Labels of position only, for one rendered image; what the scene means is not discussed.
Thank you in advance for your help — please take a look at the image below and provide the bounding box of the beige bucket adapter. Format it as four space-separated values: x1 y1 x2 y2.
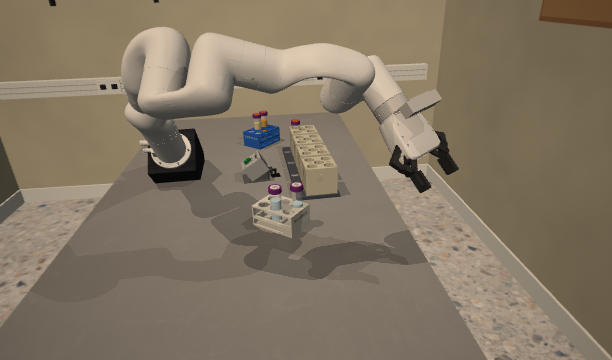
301 155 338 196
293 134 324 167
289 125 318 156
297 144 330 181

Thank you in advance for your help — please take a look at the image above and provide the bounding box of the beige tube rack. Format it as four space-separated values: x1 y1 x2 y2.
253 195 310 238

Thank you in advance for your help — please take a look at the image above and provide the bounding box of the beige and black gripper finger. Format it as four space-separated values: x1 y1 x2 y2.
429 131 459 175
389 145 431 193

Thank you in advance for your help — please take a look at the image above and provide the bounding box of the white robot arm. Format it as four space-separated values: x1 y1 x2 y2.
121 27 442 169

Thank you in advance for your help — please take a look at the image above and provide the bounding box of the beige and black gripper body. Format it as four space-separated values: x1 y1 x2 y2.
379 111 440 164

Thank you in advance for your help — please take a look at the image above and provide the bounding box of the blue tube rack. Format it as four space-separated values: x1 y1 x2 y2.
244 125 280 149

